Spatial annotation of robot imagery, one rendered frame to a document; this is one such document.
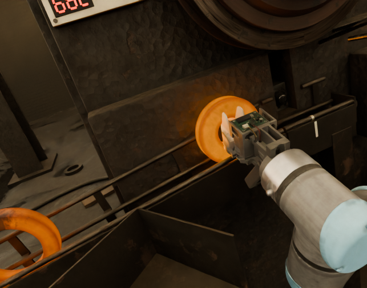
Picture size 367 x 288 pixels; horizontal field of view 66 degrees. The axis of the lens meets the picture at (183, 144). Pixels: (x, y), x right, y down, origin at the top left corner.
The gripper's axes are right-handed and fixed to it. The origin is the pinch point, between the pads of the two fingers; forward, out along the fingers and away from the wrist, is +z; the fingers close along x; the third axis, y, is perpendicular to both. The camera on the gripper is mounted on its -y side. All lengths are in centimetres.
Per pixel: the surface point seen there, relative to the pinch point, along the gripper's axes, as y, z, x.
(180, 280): -9.2, -23.7, 22.9
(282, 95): -3.4, 6.0, -19.3
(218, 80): 6.6, 7.6, -2.7
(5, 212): 1.3, -1.1, 49.3
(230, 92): 3.1, 6.6, -4.8
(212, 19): 22.3, 1.9, -0.7
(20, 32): -76, 608, 143
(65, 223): -107, 100, 84
